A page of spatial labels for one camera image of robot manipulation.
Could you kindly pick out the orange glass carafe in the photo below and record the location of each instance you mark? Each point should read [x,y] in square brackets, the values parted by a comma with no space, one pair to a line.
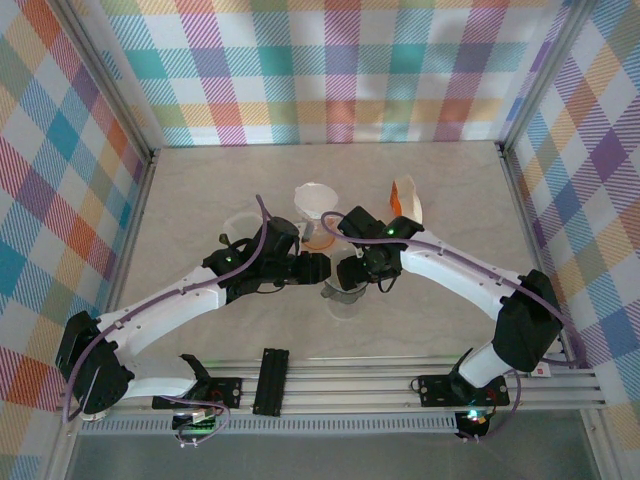
[320,244]

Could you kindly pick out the grey coffee dripper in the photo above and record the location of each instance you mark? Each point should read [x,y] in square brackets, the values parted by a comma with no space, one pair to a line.
[345,296]

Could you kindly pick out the orange coffee filter packet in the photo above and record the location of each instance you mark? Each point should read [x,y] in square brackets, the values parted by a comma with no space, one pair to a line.
[407,200]

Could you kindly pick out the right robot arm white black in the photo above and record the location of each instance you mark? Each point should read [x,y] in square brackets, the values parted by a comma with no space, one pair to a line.
[460,275]

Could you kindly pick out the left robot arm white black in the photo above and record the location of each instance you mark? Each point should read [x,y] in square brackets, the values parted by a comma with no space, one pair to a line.
[160,320]

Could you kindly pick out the small controller board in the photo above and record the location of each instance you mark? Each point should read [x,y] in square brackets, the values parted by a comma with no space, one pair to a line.
[475,421]
[195,425]

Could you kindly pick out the white label card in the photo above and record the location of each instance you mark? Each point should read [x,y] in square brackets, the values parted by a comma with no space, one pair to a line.
[541,371]

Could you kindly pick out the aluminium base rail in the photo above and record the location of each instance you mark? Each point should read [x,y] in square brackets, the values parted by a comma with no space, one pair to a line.
[350,380]

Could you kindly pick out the black bracket plate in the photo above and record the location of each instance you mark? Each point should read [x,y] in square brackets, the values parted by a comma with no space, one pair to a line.
[271,382]

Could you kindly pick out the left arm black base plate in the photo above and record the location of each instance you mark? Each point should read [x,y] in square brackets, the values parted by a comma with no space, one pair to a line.
[230,392]

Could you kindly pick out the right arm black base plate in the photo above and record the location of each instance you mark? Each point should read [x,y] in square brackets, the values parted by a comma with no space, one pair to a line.
[435,391]

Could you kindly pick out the aluminium side rail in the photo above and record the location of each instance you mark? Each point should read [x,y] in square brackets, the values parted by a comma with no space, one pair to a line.
[129,250]
[520,200]

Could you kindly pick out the aluminium frame post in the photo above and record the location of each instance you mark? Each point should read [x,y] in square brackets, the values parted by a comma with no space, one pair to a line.
[545,75]
[116,85]

